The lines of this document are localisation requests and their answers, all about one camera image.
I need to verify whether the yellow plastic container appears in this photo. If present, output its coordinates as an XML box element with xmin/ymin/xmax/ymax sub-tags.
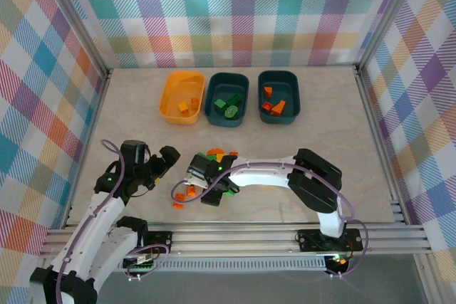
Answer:
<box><xmin>158</xmin><ymin>70</ymin><xmax>207</xmax><ymax>126</ymax></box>

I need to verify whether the green circuit board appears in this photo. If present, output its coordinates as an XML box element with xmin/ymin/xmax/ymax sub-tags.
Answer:
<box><xmin>123</xmin><ymin>253</ymin><xmax>160</xmax><ymax>270</ymax></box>

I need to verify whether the dark teal plastic container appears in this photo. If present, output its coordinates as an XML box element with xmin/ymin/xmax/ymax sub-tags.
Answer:
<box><xmin>256</xmin><ymin>70</ymin><xmax>301</xmax><ymax>125</ymax></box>
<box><xmin>203</xmin><ymin>72</ymin><xmax>250</xmax><ymax>128</ymax></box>

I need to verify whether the plaid fabric backdrop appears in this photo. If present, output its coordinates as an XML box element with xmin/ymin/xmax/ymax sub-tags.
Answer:
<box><xmin>359</xmin><ymin>0</ymin><xmax>456</xmax><ymax>304</ymax></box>
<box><xmin>0</xmin><ymin>0</ymin><xmax>108</xmax><ymax>304</ymax></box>
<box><xmin>46</xmin><ymin>0</ymin><xmax>418</xmax><ymax>70</ymax></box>

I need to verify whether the black orange electronics module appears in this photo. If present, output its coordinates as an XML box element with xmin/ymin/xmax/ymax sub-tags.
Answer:
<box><xmin>326</xmin><ymin>254</ymin><xmax>351</xmax><ymax>275</ymax></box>

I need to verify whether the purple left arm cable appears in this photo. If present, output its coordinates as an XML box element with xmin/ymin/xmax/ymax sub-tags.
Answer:
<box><xmin>55</xmin><ymin>139</ymin><xmax>171</xmax><ymax>304</ymax></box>

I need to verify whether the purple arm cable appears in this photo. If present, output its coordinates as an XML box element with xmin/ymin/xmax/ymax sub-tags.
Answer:
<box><xmin>172</xmin><ymin>161</ymin><xmax>370</xmax><ymax>279</ymax></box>
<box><xmin>55</xmin><ymin>139</ymin><xmax>171</xmax><ymax>304</ymax></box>

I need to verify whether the aluminium side rail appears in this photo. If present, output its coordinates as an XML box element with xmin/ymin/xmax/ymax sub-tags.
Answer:
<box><xmin>60</xmin><ymin>68</ymin><xmax>113</xmax><ymax>229</ymax></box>
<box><xmin>352</xmin><ymin>63</ymin><xmax>410</xmax><ymax>226</ymax></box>

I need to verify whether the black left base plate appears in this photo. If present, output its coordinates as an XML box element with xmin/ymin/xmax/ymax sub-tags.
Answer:
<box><xmin>145</xmin><ymin>231</ymin><xmax>174</xmax><ymax>254</ymax></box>

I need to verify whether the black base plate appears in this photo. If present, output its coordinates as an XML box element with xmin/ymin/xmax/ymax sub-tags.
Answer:
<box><xmin>296</xmin><ymin>228</ymin><xmax>363</xmax><ymax>252</ymax></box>
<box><xmin>145</xmin><ymin>231</ymin><xmax>174</xmax><ymax>254</ymax></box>

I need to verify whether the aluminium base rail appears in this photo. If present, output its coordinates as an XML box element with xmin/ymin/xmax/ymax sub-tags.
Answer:
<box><xmin>37</xmin><ymin>223</ymin><xmax>434</xmax><ymax>259</ymax></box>

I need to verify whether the grey slotted cable duct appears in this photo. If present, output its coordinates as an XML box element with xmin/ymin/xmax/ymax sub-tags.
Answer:
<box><xmin>95</xmin><ymin>258</ymin><xmax>328</xmax><ymax>273</ymax></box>

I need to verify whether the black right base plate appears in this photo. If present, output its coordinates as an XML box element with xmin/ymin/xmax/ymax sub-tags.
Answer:
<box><xmin>296</xmin><ymin>228</ymin><xmax>363</xmax><ymax>252</ymax></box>

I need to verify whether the aluminium frame post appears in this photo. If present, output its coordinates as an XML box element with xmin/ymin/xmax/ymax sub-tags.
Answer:
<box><xmin>354</xmin><ymin>0</ymin><xmax>427</xmax><ymax>73</ymax></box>
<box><xmin>35</xmin><ymin>0</ymin><xmax>111</xmax><ymax>79</ymax></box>

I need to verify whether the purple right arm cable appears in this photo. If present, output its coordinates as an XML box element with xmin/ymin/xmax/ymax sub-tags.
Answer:
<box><xmin>172</xmin><ymin>161</ymin><xmax>370</xmax><ymax>279</ymax></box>

